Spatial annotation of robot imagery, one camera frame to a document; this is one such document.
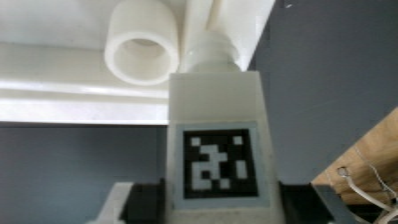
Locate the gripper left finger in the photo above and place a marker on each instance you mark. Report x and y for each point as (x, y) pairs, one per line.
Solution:
(134, 204)

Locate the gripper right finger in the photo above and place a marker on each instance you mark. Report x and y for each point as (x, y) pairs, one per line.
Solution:
(314, 205)

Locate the white leg with tag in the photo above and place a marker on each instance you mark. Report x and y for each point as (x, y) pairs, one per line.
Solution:
(221, 182)

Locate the white square tabletop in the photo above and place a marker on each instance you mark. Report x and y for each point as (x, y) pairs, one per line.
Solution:
(131, 61)

